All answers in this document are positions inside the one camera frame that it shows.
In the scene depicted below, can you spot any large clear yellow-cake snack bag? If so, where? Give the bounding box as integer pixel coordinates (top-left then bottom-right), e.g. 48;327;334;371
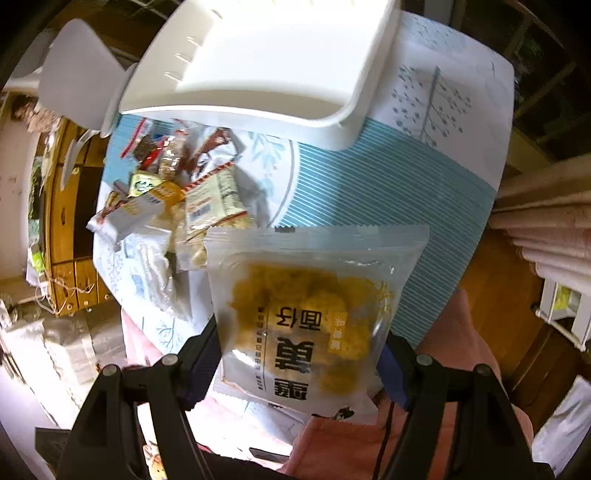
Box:
204;225;430;423

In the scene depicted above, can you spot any red-striped clear dark snack bag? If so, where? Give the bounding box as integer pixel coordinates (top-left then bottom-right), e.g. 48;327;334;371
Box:
118;116;175;171

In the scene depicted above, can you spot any pink bed cover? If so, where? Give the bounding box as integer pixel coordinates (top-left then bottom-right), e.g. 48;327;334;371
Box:
120;287;535;480

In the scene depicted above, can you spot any wooden desk with drawers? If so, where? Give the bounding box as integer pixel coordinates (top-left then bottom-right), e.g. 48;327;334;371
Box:
41;119;111;316

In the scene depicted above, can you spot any beige barcode snack packet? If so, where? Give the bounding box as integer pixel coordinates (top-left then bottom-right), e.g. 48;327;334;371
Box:
182;162;246;234

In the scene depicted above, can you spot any white orange oat bar packet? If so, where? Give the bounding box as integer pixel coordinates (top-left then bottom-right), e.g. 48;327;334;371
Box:
87;181;184;245

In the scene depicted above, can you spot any green white small snack packet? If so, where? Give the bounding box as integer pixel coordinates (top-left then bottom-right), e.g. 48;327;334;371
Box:
127;171;163;197

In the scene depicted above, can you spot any brown white chocolate snack packet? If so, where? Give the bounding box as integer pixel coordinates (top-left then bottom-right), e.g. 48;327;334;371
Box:
180;127;245;181

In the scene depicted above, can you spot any clear nut mix snack bag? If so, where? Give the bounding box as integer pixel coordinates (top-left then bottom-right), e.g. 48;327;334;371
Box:
157;131;187;181

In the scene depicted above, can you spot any grey office chair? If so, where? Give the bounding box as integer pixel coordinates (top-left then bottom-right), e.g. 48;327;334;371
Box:
6;19;137;189

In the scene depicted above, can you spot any white plastic storage bin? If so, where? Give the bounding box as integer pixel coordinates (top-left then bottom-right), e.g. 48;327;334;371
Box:
119;1;401;151

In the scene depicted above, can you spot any black cable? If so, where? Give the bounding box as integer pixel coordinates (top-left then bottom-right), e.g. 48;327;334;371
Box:
370;400;417;480

